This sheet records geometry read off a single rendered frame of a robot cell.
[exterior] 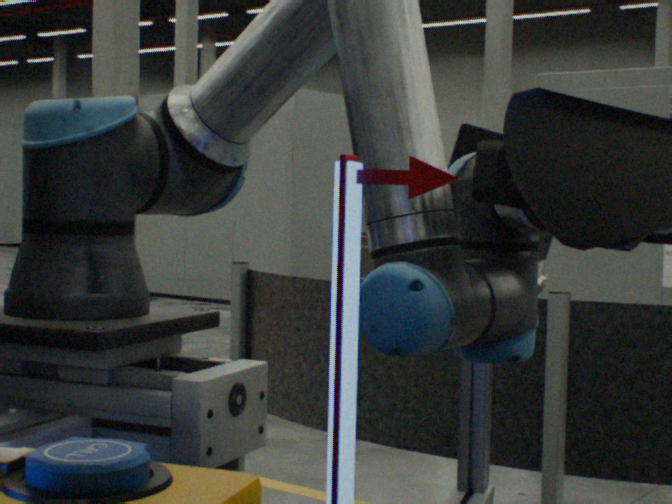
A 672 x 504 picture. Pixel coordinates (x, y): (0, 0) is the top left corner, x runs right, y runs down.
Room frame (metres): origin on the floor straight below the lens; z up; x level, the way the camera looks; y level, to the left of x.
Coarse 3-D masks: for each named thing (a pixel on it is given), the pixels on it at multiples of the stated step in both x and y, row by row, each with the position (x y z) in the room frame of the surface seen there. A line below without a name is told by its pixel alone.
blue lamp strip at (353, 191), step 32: (352, 192) 0.56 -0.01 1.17; (352, 224) 0.56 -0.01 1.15; (352, 256) 0.56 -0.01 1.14; (352, 288) 0.56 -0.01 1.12; (352, 320) 0.57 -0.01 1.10; (352, 352) 0.57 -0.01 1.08; (352, 384) 0.57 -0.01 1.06; (352, 416) 0.57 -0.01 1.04; (352, 448) 0.57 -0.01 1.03; (352, 480) 0.57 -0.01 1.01
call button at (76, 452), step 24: (48, 456) 0.33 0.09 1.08; (72, 456) 0.33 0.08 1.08; (96, 456) 0.33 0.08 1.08; (120, 456) 0.33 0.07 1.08; (144, 456) 0.33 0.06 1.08; (48, 480) 0.32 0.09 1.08; (72, 480) 0.31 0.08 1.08; (96, 480) 0.32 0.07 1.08; (120, 480) 0.32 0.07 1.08; (144, 480) 0.33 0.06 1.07
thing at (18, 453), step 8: (0, 448) 0.35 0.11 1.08; (8, 448) 0.35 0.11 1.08; (16, 448) 0.35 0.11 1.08; (0, 456) 0.34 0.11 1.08; (8, 456) 0.34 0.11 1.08; (16, 456) 0.34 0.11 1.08; (24, 456) 0.34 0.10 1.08; (0, 464) 0.33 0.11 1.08; (8, 464) 0.33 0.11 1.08; (16, 464) 0.34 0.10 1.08; (24, 464) 0.34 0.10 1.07; (0, 472) 0.33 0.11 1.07; (8, 472) 0.33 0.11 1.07
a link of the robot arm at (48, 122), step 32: (128, 96) 1.09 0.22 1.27; (32, 128) 1.04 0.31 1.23; (64, 128) 1.03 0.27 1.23; (96, 128) 1.03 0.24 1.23; (128, 128) 1.07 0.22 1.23; (32, 160) 1.04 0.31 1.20; (64, 160) 1.03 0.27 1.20; (96, 160) 1.03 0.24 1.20; (128, 160) 1.06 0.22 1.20; (160, 160) 1.10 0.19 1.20; (32, 192) 1.04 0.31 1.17; (64, 192) 1.03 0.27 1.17; (96, 192) 1.04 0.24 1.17; (128, 192) 1.07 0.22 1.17; (160, 192) 1.11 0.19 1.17
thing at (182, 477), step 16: (32, 448) 0.37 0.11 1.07; (160, 464) 0.35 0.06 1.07; (176, 464) 0.36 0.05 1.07; (0, 480) 0.33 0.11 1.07; (16, 480) 0.33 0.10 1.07; (160, 480) 0.33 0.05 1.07; (176, 480) 0.34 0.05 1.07; (192, 480) 0.34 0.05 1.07; (208, 480) 0.34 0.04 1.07; (224, 480) 0.34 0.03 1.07; (240, 480) 0.34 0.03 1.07; (256, 480) 0.35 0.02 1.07; (0, 496) 0.32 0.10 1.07; (16, 496) 0.31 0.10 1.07; (32, 496) 0.31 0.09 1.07; (48, 496) 0.31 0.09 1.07; (64, 496) 0.31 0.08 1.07; (80, 496) 0.31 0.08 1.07; (96, 496) 0.31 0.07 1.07; (112, 496) 0.31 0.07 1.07; (128, 496) 0.31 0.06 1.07; (144, 496) 0.32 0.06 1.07; (160, 496) 0.32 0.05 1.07; (176, 496) 0.32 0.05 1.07; (192, 496) 0.32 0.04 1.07; (208, 496) 0.32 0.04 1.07; (224, 496) 0.32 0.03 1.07; (240, 496) 0.33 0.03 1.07; (256, 496) 0.34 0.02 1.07
